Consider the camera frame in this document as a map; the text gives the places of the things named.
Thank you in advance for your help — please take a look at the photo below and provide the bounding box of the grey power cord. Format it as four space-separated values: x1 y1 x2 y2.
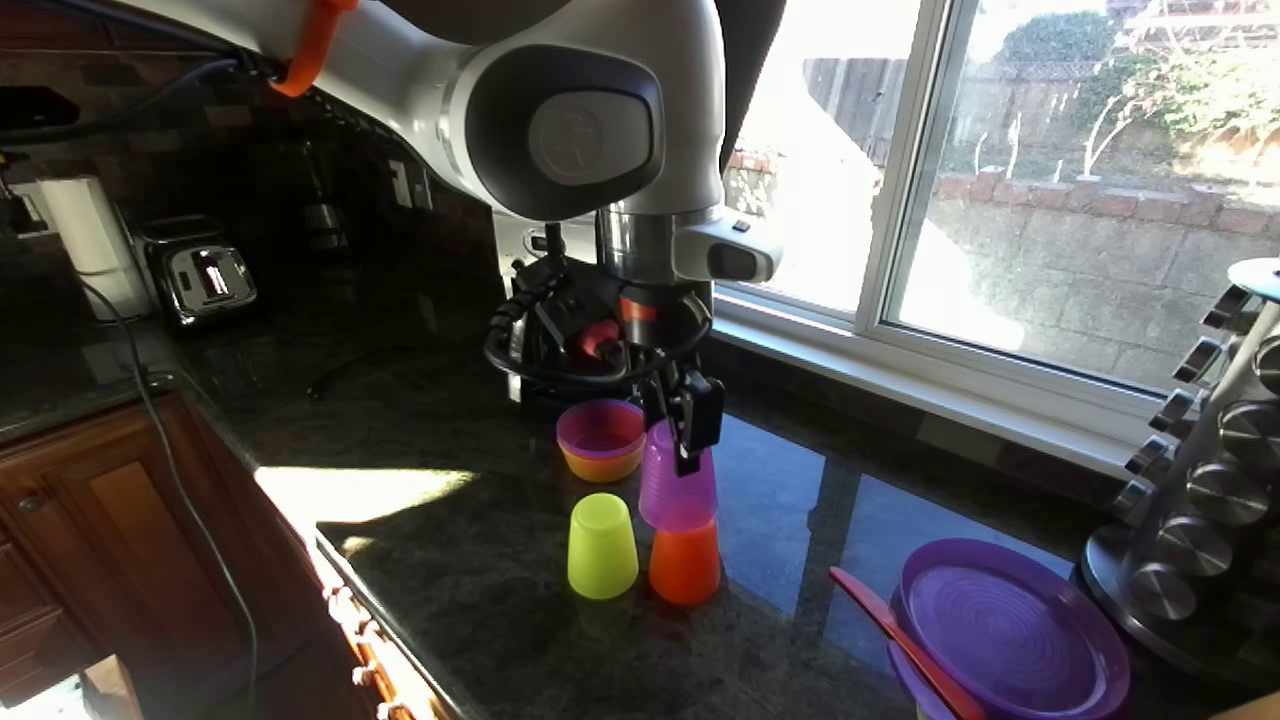
77 278 269 720

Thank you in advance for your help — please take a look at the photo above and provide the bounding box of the black looped gripper cable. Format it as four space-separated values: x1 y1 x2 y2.
480 256 712 408

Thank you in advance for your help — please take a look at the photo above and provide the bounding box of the red plastic spoon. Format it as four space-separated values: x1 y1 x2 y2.
826 563 992 720

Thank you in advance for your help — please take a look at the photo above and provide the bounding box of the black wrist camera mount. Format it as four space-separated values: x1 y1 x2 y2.
513 253 632 394

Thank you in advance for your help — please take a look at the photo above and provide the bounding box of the silver toaster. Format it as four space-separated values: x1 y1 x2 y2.
140 223 263 328

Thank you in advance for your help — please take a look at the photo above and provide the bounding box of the white kitchen appliance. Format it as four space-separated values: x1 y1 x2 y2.
487 208 570 313

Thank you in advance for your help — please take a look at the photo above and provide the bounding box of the orange clip on arm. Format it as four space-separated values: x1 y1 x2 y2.
269 0 365 100

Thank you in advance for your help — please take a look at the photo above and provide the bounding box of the yellow-green plastic cup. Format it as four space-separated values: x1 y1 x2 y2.
563 489 646 606

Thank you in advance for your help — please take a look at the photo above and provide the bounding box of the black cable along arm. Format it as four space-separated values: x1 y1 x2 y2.
0 52 276 154

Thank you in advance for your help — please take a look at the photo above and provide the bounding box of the purple plastic plate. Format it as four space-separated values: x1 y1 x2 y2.
888 538 1138 720

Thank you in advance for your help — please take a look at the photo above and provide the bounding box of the wall outlet plate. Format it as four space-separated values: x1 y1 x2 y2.
381 154 441 218

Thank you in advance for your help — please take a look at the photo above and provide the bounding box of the white paper towel roll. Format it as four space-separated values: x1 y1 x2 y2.
7 174 165 325

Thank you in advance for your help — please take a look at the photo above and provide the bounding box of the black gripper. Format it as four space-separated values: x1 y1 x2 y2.
613 278 734 479

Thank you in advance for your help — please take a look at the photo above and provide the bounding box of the purple plastic cup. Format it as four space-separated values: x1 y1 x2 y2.
632 416 725 538

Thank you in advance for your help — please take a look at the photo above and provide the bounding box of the brown wooden cabinet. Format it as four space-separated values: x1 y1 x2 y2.
0 387 343 720

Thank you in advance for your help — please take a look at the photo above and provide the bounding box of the white window frame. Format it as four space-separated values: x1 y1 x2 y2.
712 0 1280 484

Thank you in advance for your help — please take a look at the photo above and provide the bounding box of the orange plastic cup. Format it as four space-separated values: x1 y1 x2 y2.
646 518 730 614

